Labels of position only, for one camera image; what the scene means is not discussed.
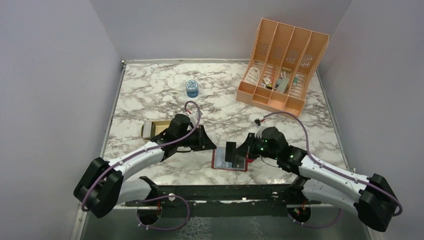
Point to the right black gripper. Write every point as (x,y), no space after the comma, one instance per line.
(247,147)

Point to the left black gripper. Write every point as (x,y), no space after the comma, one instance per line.
(203,142)

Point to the black VIP credit card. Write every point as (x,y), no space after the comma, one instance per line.
(239,163)

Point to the red leather card holder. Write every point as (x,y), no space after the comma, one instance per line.
(218,161)

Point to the beige oval tray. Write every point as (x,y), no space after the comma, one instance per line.
(161,125)

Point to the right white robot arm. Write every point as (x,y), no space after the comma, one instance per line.
(371,199)

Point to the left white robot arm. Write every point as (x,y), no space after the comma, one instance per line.
(105,183)

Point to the stack of cards in tray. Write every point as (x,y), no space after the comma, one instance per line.
(148,130)

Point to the white striped card in organizer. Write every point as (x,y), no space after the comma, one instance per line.
(252,76)

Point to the blue round tin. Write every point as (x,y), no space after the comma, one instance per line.
(192,88)

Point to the small items in organizer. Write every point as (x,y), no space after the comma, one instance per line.
(278,82)

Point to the orange plastic file organizer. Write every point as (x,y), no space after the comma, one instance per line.
(279,45)

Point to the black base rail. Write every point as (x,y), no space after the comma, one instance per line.
(179,201)

